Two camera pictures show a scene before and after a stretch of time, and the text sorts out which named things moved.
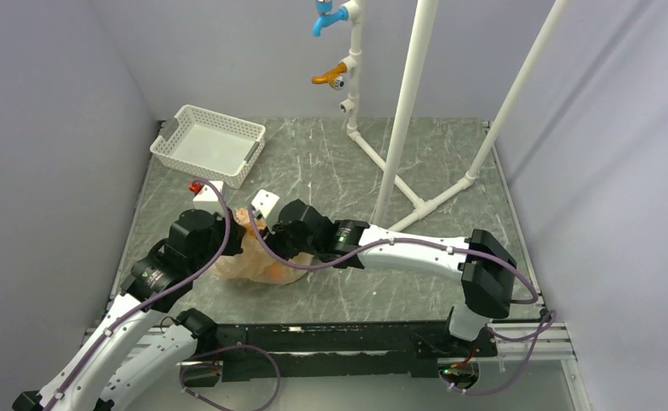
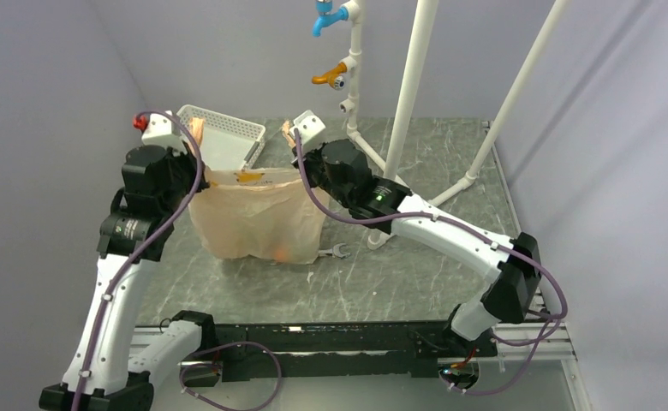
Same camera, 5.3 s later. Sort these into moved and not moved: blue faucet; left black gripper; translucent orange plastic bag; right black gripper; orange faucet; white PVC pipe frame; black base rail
Moved: right black gripper; left black gripper; translucent orange plastic bag
Not moved: white PVC pipe frame; black base rail; blue faucet; orange faucet
